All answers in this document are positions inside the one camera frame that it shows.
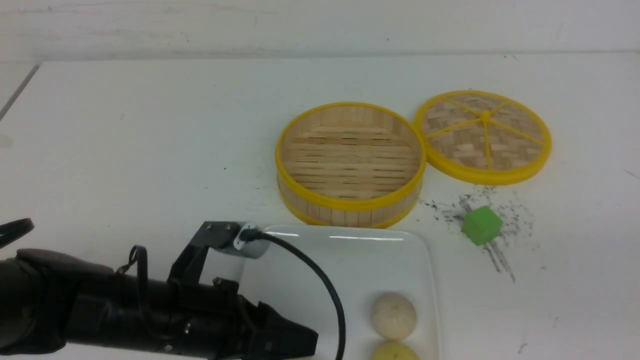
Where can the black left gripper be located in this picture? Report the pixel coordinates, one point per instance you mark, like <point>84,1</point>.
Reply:
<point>201,321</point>

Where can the yellow steamed bun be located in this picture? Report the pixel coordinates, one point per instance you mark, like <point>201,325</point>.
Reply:
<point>393,350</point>

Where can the white steamed bun front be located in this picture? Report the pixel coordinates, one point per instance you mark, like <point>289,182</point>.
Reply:
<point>393,316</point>

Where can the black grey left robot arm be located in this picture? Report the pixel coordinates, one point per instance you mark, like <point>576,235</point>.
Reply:
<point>50,299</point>

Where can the white rectangular plate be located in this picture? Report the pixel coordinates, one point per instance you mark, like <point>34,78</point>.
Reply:
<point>362,264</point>

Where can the bamboo steamer basket yellow rim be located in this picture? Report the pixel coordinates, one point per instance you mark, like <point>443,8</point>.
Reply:
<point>350,164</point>

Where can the green cube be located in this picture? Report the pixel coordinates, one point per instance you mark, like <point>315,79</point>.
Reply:
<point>482,225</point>

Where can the woven bamboo steamer lid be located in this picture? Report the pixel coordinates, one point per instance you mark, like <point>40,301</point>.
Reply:
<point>482,137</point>

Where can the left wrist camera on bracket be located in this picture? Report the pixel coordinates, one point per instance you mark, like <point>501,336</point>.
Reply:
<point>225,237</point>

